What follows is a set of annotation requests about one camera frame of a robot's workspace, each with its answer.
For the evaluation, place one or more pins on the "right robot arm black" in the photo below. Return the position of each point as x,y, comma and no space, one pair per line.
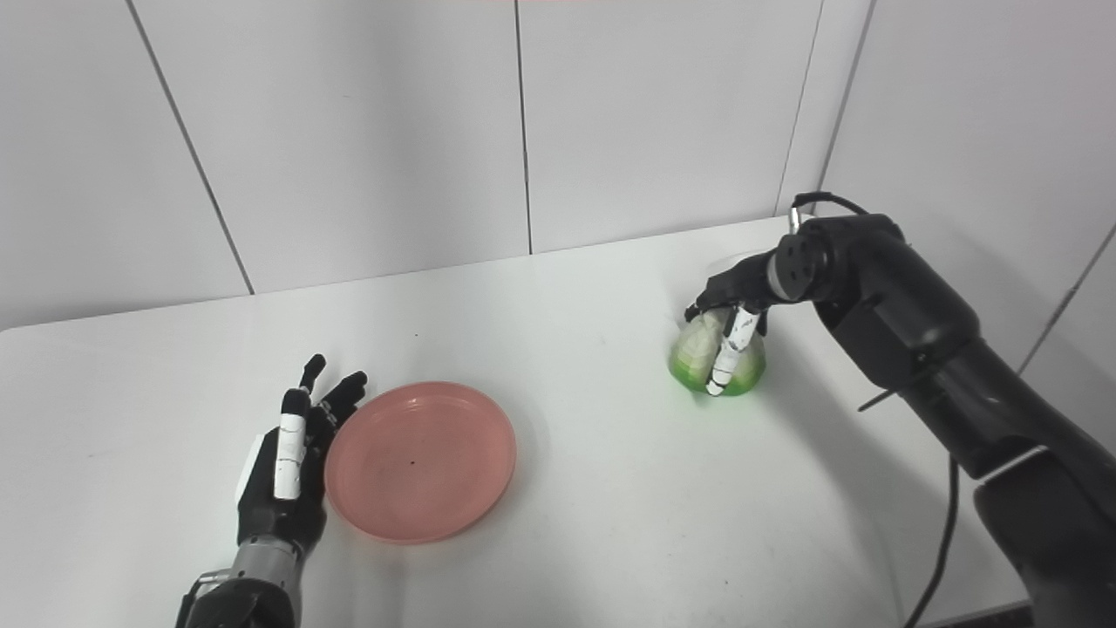
959,375

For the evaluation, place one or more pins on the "green white cabbage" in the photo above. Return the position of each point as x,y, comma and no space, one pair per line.
693,353

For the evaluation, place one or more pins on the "pink plate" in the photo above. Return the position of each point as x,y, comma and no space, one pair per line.
420,461

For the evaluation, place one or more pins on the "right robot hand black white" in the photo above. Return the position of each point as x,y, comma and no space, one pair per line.
741,305

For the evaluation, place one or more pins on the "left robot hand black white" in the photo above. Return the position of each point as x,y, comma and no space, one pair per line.
279,488

